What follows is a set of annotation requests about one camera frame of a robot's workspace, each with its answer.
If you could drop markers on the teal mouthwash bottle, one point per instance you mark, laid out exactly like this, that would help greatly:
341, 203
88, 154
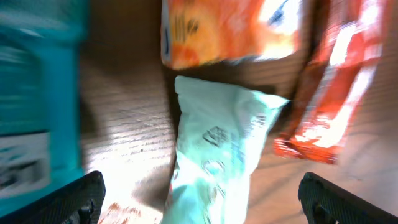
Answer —
40, 150

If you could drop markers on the white plastic packet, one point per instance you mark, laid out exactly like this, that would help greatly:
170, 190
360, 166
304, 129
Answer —
222, 132

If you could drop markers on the yellow snack bag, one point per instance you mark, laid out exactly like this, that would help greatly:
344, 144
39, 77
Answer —
135, 214

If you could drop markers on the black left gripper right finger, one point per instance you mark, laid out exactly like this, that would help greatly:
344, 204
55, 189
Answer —
323, 202

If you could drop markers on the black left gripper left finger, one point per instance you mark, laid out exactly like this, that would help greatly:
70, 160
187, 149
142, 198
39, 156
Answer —
78, 202

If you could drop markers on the red chocolate bar wrapper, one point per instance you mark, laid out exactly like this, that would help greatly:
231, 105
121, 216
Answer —
336, 78

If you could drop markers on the orange tissue packet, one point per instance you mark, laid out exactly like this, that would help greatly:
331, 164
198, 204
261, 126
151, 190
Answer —
200, 32

